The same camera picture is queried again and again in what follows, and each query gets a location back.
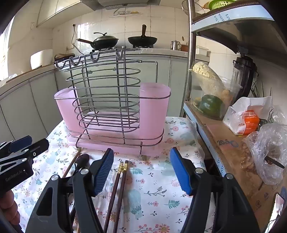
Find white plastic box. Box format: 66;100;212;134
196;46;211;56

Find glass wok lid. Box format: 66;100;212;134
93;32;119;44

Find metal wire utensil rack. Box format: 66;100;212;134
54;48;172;160

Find black power cord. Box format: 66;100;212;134
71;23;83;55

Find metal shelf rack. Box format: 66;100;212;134
179;0;287;233

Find black wok with long handle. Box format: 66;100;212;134
76;38;119;50

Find black utensil handle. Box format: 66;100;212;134
265;156;285;169

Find white plastic bag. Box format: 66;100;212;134
223;96;273;136

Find wall cabinet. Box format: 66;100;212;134
37;0;88;28

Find clear plastic bag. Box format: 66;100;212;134
242;122;287;185

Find brown wooden chopstick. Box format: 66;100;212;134
62;150;81;178

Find napa cabbage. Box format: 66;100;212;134
192;61;222;94

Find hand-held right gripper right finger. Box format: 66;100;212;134
169;147;262;233

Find green pepper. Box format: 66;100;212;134
198;94;223;118

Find black frying wok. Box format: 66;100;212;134
128;25;158;46

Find metal strainer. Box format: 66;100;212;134
181;0;203;16

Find small wall shelf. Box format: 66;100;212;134
109;10;144;18

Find clear plastic container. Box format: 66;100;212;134
189;68;243;120

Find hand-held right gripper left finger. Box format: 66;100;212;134
26;148;115;233

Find person's left hand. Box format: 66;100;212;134
0;191;20;227

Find black blender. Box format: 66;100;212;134
232;46;258;99

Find pink plastic utensil cup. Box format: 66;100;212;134
54;87;90;144
139;82;171;145

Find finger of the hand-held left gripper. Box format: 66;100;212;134
0;135;33;155
12;138;50;165

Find cardboard sheet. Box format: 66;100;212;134
190;101;287;224

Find kitchen counter cabinets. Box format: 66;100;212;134
0;48;211;144

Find orange packet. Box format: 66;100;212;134
238;110;260;136

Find range hood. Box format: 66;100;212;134
81;0;149;10

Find dark flat griddle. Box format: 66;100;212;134
54;53;75;63

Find floral tablecloth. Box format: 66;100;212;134
11;116;216;233

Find green plastic basket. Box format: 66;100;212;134
208;0;237;10

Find white rice cooker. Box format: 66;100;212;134
30;49;53;70

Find gas stove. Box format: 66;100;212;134
90;45;155;54

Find window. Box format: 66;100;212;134
0;22;14;81

